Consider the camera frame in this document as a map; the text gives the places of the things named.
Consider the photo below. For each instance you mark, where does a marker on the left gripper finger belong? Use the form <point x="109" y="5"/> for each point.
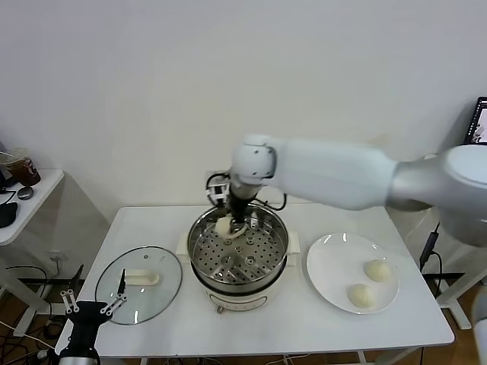
<point x="70" y="300"/>
<point x="121" y="285"/>

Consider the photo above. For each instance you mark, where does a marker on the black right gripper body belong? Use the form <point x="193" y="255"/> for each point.
<point x="239" y="209"/>

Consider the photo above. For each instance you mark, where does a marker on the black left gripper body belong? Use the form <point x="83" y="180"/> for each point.
<point x="87" y="319"/>

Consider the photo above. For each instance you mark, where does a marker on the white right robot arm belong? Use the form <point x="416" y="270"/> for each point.
<point x="335" y="171"/>

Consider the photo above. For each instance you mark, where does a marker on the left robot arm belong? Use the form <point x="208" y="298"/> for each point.
<point x="76" y="359"/>

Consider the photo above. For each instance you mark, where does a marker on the stainless steel steamer basket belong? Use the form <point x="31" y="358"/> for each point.
<point x="236" y="262"/>

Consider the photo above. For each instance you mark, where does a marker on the cream electric cooker base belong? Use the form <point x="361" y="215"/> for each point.
<point x="236" y="302"/>

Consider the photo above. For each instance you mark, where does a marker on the black soft object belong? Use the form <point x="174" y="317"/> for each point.
<point x="7" y="214"/>

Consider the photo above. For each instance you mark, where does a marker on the white round plate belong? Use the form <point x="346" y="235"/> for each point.
<point x="331" y="266"/>

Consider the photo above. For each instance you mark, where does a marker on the iced coffee plastic cup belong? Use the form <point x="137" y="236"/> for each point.
<point x="24" y="173"/>

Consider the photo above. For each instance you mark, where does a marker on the white side table with label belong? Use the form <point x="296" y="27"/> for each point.
<point x="456" y="304"/>

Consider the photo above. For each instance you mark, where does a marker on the open laptop with grey keyboard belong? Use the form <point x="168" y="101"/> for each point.
<point x="479" y="121"/>

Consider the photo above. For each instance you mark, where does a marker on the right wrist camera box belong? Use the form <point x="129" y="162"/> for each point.
<point x="217" y="190"/>

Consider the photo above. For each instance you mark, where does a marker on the white wall outlet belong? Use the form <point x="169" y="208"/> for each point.
<point x="58" y="258"/>

